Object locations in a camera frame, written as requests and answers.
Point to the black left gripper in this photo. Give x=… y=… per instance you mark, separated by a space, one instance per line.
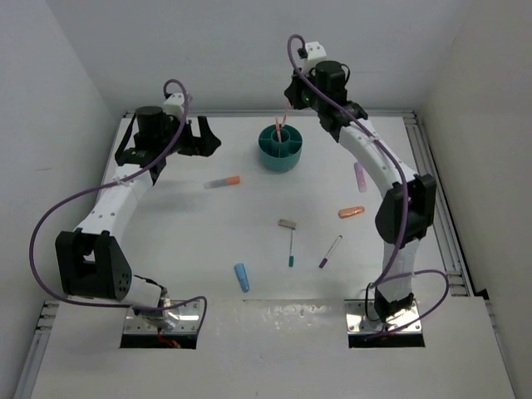
x=199 y=145

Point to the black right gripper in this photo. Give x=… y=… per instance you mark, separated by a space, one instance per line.
x=293 y=91

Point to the pink pen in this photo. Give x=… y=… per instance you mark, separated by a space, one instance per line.
x=278 y=130
x=285 y=114

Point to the orange capped grey marker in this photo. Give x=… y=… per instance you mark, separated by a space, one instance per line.
x=213 y=184

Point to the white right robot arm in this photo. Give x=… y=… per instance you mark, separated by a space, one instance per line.
x=408 y=199

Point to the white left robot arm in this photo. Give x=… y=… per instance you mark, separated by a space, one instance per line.
x=90 y=259

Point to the teal round pen holder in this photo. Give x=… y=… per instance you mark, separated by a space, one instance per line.
x=280 y=156

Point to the pink highlighter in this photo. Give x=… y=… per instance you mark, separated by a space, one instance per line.
x=360 y=177

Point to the small grey eraser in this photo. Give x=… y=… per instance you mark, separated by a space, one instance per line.
x=287 y=224

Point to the blue highlighter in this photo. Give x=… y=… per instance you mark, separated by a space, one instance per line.
x=242 y=277

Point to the orange highlighter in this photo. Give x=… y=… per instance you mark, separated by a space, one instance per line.
x=350 y=212

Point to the teal capped white pen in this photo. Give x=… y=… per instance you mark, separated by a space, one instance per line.
x=291 y=255

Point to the purple capped white pen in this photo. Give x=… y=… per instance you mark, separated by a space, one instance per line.
x=330 y=251

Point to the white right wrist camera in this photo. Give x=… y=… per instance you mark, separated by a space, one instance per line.
x=311 y=54

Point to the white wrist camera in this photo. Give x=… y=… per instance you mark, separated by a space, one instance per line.
x=311 y=54
x=174 y=105

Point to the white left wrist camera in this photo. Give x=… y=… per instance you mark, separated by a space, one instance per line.
x=174 y=105

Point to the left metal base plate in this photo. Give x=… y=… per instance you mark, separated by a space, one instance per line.
x=181 y=320

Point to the metal base plate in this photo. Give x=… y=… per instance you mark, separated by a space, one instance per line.
x=363 y=320
x=181 y=320

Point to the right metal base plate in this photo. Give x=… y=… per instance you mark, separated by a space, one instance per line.
x=363 y=320

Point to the aluminium frame rail right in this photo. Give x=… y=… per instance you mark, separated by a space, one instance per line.
x=452 y=255

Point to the aluminium frame rail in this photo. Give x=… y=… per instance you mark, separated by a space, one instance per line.
x=452 y=255
x=35 y=355

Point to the aluminium frame rail left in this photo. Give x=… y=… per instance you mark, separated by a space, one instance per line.
x=35 y=355

